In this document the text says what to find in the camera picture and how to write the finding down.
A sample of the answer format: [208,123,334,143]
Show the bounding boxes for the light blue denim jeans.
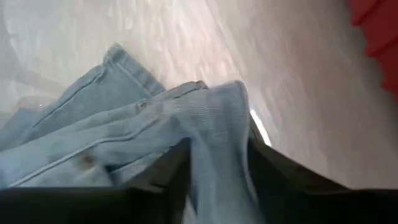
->
[0,42,272,224]

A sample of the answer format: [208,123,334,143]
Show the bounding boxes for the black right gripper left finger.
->
[0,138,193,224]

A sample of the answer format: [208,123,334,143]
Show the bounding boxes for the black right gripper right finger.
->
[247,136,398,224]

